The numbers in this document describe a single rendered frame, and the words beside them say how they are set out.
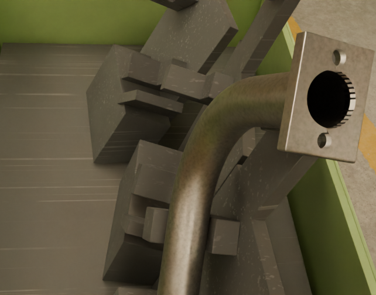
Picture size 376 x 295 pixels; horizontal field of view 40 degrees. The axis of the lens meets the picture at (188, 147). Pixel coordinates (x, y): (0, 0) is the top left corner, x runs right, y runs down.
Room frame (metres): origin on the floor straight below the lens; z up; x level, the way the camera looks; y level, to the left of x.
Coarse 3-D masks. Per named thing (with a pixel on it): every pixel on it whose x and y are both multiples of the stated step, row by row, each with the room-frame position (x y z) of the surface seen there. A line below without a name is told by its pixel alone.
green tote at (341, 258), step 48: (0, 0) 0.62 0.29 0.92; (48, 0) 0.63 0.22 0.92; (96, 0) 0.64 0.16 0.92; (144, 0) 0.65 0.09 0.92; (240, 0) 0.68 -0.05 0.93; (0, 48) 0.61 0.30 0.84; (288, 48) 0.53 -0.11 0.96; (336, 192) 0.31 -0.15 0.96; (336, 240) 0.28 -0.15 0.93; (336, 288) 0.24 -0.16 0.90
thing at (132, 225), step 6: (126, 216) 0.26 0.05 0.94; (132, 216) 0.27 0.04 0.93; (120, 222) 0.27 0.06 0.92; (126, 222) 0.25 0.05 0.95; (132, 222) 0.25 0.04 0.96; (138, 222) 0.25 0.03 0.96; (144, 222) 0.25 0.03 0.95; (126, 228) 0.24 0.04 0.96; (132, 228) 0.24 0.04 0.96; (138, 228) 0.24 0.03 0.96; (132, 234) 0.24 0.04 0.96; (138, 234) 0.24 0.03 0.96
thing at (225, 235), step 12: (156, 216) 0.21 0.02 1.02; (216, 216) 0.23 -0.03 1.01; (144, 228) 0.21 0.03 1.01; (156, 228) 0.21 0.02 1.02; (216, 228) 0.20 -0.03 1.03; (228, 228) 0.21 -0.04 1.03; (156, 240) 0.20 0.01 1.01; (216, 240) 0.20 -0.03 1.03; (228, 240) 0.20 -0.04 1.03; (216, 252) 0.19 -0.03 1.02; (228, 252) 0.19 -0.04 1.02
